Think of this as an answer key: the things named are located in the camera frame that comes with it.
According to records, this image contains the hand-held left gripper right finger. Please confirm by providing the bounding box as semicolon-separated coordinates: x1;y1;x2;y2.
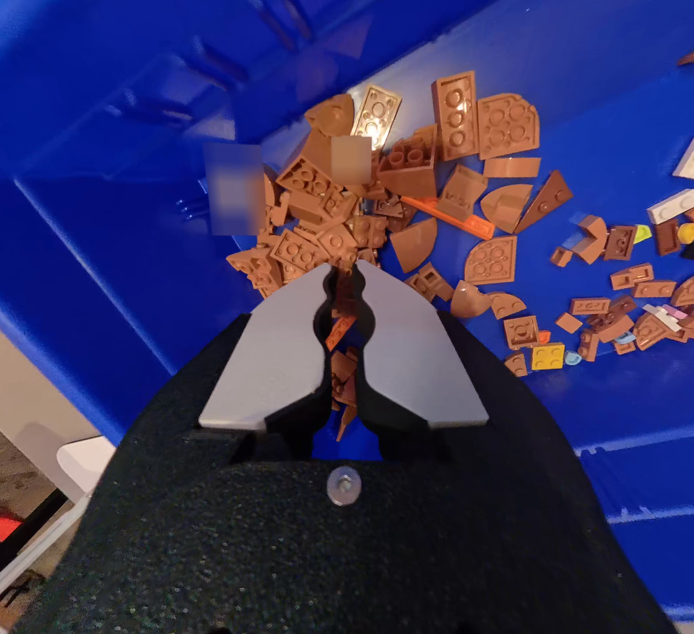
351;259;490;461

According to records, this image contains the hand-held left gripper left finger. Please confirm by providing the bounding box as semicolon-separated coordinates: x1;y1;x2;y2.
198;263;337;461

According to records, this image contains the small brown lego brick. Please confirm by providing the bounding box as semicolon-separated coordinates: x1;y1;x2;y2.
331;260;360;320

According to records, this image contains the pile of brown lego pieces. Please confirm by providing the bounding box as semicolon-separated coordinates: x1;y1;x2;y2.
225;70;574;442
501;211;694;378

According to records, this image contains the blue plastic bin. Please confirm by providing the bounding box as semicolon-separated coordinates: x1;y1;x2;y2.
0;0;694;634

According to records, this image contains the yellow square lego plate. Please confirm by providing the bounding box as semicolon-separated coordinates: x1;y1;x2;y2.
531;342;566;371

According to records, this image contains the long orange lego plate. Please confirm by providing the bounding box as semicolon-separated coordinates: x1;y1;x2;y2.
403;195;495;240

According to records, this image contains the brown triangular lego wedge plate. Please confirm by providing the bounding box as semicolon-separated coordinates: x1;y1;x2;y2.
514;170;574;235

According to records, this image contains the white lego plate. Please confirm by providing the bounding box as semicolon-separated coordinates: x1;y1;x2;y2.
648;189;694;225
672;138;694;179

